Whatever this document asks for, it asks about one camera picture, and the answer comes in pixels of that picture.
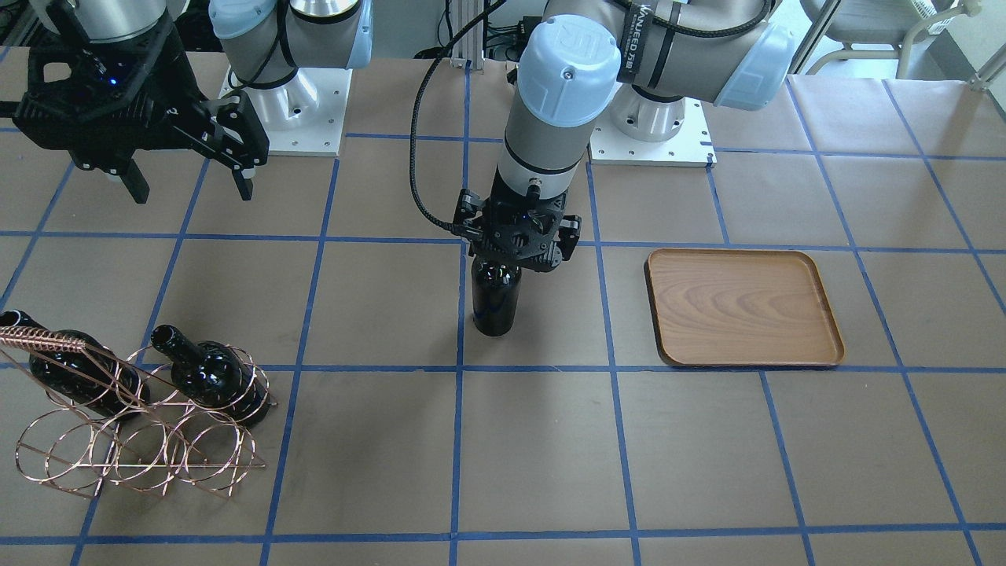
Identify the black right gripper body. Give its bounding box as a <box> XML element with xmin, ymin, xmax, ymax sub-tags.
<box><xmin>12</xmin><ymin>16</ymin><xmax>269</xmax><ymax>176</ymax></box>

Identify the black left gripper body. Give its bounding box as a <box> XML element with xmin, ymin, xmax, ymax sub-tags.
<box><xmin>452</xmin><ymin>177</ymin><xmax>582</xmax><ymax>273</ymax></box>

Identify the dark wine bottle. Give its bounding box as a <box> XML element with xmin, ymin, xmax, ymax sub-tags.
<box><xmin>28</xmin><ymin>329</ymin><xmax>151</xmax><ymax>418</ymax></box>
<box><xmin>150</xmin><ymin>325</ymin><xmax>269</xmax><ymax>428</ymax></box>
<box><xmin>471</xmin><ymin>255</ymin><xmax>523</xmax><ymax>336</ymax></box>

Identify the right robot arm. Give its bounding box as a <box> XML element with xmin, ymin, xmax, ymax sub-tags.
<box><xmin>2</xmin><ymin>1</ymin><xmax>373</xmax><ymax>204</ymax></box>

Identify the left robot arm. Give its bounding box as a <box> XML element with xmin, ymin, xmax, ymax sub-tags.
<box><xmin>452</xmin><ymin>1</ymin><xmax>797</xmax><ymax>272</ymax></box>

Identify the wooden tray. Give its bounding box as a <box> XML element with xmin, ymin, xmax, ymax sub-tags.
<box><xmin>644</xmin><ymin>248</ymin><xmax>846</xmax><ymax>368</ymax></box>

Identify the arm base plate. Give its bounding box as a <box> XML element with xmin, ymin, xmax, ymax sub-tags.
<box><xmin>589</xmin><ymin>86</ymin><xmax>718</xmax><ymax>167</ymax></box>
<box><xmin>245</xmin><ymin>68</ymin><xmax>353</xmax><ymax>158</ymax></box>

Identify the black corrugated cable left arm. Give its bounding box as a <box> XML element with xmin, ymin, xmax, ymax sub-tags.
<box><xmin>409</xmin><ymin>0</ymin><xmax>775</xmax><ymax>233</ymax></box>

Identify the aluminium frame post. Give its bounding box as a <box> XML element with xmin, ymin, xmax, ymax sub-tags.
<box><xmin>448</xmin><ymin>0</ymin><xmax>488</xmax><ymax>70</ymax></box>

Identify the copper wire bottle basket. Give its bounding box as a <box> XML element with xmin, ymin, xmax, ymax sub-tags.
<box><xmin>2</xmin><ymin>326</ymin><xmax>266</xmax><ymax>498</ymax></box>

